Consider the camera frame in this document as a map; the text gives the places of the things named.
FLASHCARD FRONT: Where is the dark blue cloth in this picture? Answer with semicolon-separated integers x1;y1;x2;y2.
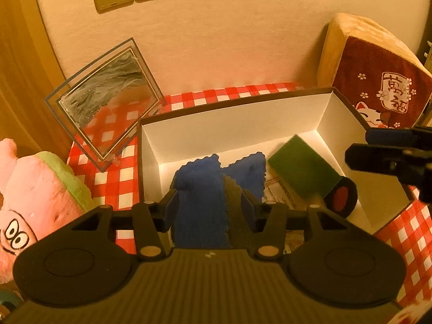
171;152;266;249

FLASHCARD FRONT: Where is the green scouring sponge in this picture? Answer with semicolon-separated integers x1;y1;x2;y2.
268;135;342;198

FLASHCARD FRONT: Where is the olive grey cloth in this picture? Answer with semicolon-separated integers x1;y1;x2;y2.
223;175;257;249

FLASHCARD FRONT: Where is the printed plastic package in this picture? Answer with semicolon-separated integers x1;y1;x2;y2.
261;178;305;255

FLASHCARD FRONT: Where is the brown cardboard box white inside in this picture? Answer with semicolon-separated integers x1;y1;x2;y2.
138;89;414;234

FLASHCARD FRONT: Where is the pink plush toy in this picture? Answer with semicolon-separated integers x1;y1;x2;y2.
1;138;95;284

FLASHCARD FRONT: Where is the glass jar green lid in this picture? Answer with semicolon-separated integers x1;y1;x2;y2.
0;289;23;320

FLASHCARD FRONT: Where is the beige curtain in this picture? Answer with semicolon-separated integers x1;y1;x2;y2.
1;0;72;160

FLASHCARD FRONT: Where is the glass sand art frame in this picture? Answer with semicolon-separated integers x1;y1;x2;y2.
45;38;166;172

